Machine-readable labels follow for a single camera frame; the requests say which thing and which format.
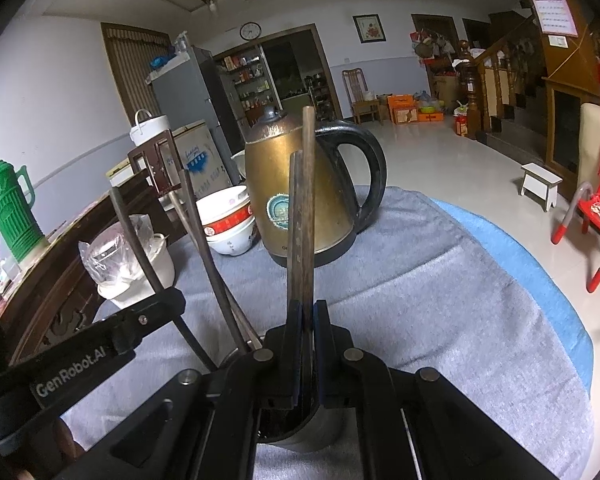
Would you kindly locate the grey refrigerator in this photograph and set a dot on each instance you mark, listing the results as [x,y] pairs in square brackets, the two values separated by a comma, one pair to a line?
[190,90]

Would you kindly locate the red banded bowl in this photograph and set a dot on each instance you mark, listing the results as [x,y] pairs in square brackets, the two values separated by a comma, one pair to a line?
[230,222]

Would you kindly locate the wooden cabinet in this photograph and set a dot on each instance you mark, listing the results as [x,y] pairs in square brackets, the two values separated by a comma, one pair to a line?
[570,120]

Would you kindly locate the green thermos flask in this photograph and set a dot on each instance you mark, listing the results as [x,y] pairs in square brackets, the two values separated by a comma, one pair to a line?
[15,210]

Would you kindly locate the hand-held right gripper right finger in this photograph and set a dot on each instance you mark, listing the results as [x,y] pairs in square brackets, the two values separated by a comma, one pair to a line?
[322,355]

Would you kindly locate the white bowl with blue print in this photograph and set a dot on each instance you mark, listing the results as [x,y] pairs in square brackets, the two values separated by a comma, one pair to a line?
[235,242]

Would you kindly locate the blue cloth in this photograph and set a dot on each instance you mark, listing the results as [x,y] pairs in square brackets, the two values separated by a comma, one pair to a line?
[530,270]

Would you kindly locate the framed wall picture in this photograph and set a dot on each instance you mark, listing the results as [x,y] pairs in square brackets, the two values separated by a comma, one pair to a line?
[369,29]

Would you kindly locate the dark wooden chopstick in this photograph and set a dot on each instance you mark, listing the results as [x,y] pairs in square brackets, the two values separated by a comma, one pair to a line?
[136,240]
[309,185]
[212,265]
[296,220]
[245,322]

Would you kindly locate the white light switch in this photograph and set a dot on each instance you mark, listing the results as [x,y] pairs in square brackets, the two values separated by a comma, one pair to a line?
[558,41]

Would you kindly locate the brown slatted door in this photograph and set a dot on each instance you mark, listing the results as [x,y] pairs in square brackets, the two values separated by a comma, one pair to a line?
[130,70]

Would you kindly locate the shelf of bottles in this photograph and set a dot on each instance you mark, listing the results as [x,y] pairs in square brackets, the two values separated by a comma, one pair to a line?
[247,77]

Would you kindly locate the wooden stair banister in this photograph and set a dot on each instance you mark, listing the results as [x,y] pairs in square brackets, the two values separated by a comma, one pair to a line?
[485,90]

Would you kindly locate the grey tablecloth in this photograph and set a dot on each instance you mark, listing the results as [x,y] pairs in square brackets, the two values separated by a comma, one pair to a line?
[430,335]

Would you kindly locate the person's left hand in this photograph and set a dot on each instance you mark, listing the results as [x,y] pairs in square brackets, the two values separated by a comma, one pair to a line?
[69,440]

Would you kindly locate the orange crate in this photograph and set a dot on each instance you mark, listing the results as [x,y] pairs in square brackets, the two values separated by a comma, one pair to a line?
[405,107]

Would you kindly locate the round wall clock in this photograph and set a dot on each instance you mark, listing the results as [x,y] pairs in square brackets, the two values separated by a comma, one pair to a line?
[250,31]

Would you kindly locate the steel utensil cup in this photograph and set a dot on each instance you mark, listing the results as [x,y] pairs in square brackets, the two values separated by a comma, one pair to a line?
[325,430]

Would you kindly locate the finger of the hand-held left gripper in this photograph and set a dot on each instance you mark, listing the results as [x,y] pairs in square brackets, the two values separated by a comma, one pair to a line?
[150,315]

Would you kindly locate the light wooden chair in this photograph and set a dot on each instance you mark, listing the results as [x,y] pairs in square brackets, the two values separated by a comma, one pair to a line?
[362,95]

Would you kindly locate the bronze electric kettle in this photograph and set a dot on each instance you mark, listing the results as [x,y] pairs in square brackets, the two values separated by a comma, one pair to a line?
[272,175]

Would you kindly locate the small white stool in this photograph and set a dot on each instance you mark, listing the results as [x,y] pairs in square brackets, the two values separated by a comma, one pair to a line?
[540,180]

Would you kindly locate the red plastic chair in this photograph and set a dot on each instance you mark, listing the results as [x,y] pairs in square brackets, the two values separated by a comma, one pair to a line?
[597,210]

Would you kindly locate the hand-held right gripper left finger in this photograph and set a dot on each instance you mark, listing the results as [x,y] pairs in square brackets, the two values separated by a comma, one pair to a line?
[295,355]

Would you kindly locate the beige chair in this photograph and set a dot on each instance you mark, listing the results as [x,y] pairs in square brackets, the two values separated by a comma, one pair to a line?
[590,150]

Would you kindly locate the carved dark wooden chair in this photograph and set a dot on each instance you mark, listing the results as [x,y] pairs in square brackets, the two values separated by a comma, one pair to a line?
[55,280]

